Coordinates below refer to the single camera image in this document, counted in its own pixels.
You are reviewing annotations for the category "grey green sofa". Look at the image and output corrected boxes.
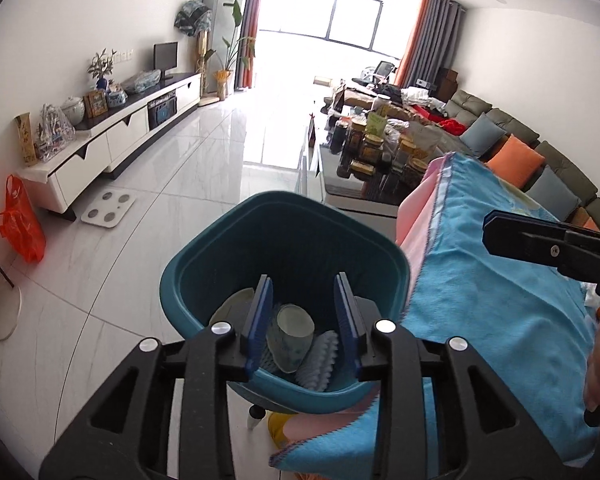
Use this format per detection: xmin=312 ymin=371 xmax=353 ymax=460
xmin=430 ymin=89 xmax=600 ymax=242

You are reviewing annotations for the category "white paper plate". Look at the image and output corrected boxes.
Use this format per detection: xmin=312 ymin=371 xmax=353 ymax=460
xmin=209 ymin=287 xmax=256 ymax=329

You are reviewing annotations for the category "fan with patterned cover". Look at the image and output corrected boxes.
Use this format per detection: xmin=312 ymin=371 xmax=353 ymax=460
xmin=174 ymin=0 xmax=214 ymax=75

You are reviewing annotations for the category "yellow plastic object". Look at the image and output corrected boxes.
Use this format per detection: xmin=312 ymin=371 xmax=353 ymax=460
xmin=267 ymin=412 xmax=295 ymax=449

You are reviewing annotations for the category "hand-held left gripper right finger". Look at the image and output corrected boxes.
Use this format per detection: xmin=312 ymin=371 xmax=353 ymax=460
xmin=332 ymin=272 xmax=563 ymax=480

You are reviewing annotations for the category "framed picture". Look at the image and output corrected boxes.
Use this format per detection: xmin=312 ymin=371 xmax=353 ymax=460
xmin=83 ymin=89 xmax=110 ymax=119

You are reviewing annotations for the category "small orange cushion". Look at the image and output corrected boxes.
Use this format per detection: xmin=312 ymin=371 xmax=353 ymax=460
xmin=570 ymin=205 xmax=600 ymax=234

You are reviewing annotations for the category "orange plastic bag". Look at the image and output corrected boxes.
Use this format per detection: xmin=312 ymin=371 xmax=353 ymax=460
xmin=0 ymin=175 xmax=47 ymax=264

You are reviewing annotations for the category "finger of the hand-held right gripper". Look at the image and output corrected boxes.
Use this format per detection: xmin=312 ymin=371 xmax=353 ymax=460
xmin=482 ymin=210 xmax=600 ymax=287

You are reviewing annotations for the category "clear plastic bag with items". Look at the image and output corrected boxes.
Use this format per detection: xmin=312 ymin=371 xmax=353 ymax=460
xmin=34 ymin=104 xmax=76 ymax=163

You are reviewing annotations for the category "glass coffee table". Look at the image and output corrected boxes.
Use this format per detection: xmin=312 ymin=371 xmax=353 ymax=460
xmin=295 ymin=125 xmax=417 ymax=219

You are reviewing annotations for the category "office chair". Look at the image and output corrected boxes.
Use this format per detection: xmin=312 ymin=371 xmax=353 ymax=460
xmin=362 ymin=60 xmax=399 ymax=87

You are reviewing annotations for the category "pile of clothes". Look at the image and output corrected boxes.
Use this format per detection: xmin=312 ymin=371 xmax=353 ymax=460
xmin=399 ymin=85 xmax=470 ymax=137

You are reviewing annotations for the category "tall gold gift box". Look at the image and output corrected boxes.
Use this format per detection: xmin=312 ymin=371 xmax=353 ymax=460
xmin=14 ymin=112 xmax=40 ymax=167

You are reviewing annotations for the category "tall leafy potted plant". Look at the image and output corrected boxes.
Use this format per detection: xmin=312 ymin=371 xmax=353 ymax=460
xmin=205 ymin=0 xmax=257 ymax=102

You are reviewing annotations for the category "black computer monitor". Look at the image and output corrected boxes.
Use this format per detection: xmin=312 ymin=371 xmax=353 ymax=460
xmin=153 ymin=41 xmax=179 ymax=81

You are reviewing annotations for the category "orange grey striped curtain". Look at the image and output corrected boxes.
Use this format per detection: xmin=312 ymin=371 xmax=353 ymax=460
xmin=395 ymin=0 xmax=466 ymax=92
xmin=235 ymin=0 xmax=269 ymax=91

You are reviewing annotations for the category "white black TV cabinet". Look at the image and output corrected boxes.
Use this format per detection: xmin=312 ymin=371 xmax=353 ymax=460
xmin=17 ymin=72 xmax=203 ymax=221

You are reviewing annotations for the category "blue towel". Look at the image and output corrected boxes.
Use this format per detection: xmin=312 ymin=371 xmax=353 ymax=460
xmin=270 ymin=152 xmax=600 ymax=476

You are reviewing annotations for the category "green packet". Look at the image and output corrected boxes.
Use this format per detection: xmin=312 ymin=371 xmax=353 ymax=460
xmin=365 ymin=110 xmax=389 ymax=137

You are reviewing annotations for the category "pink towel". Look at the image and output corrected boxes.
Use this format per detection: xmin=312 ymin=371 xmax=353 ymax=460
xmin=280 ymin=156 xmax=455 ymax=451

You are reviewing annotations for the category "small plant in blue vase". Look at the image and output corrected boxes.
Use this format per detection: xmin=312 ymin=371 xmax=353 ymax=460
xmin=86 ymin=49 xmax=119 ymax=92

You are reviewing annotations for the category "white ceramic lidded jar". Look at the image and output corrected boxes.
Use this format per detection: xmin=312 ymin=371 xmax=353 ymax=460
xmin=60 ymin=96 xmax=86 ymax=126

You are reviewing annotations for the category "large blue grey cushion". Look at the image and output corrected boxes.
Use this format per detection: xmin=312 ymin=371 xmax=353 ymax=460
xmin=462 ymin=112 xmax=509 ymax=161

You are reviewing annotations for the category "large window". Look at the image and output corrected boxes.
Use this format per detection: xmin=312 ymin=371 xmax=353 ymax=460
xmin=259 ymin=0 xmax=427 ymax=57

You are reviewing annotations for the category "plastic wrapped bundle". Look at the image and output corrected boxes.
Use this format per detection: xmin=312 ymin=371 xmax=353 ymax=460
xmin=121 ymin=69 xmax=161 ymax=95

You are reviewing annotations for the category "blue white porcelain jar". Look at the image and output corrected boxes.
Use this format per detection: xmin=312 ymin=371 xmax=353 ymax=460
xmin=105 ymin=80 xmax=129 ymax=109

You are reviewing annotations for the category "large orange cushion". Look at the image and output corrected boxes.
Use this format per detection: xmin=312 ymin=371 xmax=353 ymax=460
xmin=486 ymin=135 xmax=546 ymax=189

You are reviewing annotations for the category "white bathroom scale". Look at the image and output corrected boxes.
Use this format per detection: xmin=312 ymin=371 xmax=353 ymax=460
xmin=81 ymin=191 xmax=137 ymax=229

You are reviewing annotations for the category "group of glass jars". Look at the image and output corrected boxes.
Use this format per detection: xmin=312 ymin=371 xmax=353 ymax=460
xmin=329 ymin=110 xmax=444 ymax=202

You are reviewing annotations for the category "dark wooden cabinet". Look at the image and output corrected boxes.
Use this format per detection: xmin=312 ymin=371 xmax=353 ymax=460
xmin=437 ymin=67 xmax=461 ymax=102

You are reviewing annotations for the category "green patterned paper cup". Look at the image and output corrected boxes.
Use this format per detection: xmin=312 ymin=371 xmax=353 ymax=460
xmin=267 ymin=302 xmax=316 ymax=374

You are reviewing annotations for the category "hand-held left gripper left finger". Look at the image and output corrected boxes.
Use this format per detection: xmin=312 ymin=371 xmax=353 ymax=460
xmin=39 ymin=274 xmax=276 ymax=480

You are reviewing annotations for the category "teal plastic trash bin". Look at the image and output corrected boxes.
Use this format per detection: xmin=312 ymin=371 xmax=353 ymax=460
xmin=159 ymin=191 xmax=412 ymax=415

